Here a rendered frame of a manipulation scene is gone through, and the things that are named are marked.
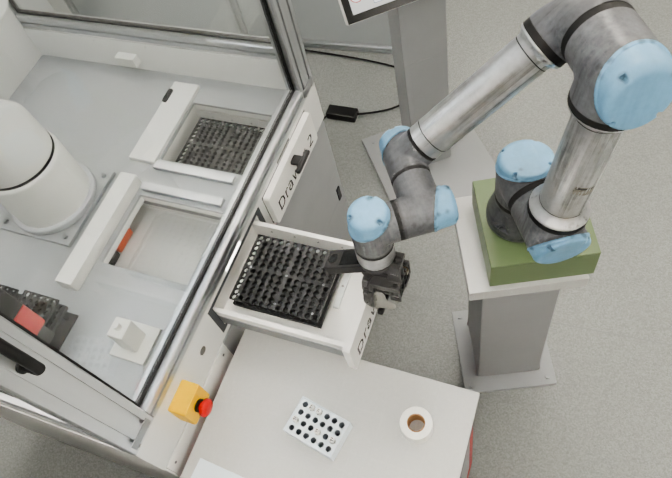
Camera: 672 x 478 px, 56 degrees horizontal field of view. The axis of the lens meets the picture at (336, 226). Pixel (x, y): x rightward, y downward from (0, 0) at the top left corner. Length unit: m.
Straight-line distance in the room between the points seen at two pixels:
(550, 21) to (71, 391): 0.96
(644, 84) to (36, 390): 0.99
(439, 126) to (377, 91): 1.88
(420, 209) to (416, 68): 1.18
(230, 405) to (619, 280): 1.50
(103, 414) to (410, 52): 1.48
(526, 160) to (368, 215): 0.41
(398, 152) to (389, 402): 0.58
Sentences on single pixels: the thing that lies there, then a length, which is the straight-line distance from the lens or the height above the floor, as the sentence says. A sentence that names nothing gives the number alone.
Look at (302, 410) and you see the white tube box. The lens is 1.47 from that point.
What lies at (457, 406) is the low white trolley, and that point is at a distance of 1.46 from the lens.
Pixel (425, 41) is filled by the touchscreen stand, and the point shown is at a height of 0.70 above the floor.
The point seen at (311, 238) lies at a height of 0.89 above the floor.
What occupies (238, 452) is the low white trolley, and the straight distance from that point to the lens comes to 1.52.
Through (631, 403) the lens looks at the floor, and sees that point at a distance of 2.32.
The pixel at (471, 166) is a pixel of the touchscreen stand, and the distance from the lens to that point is 2.66.
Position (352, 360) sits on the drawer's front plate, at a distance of 1.39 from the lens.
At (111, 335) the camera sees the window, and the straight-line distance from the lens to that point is 1.22.
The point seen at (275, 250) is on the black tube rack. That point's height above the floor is 0.90.
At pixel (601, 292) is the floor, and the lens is 2.45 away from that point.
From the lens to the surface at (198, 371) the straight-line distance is 1.50.
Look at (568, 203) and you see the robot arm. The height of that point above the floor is 1.16.
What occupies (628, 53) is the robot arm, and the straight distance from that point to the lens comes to 0.98.
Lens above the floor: 2.17
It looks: 57 degrees down
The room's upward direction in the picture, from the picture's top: 18 degrees counter-clockwise
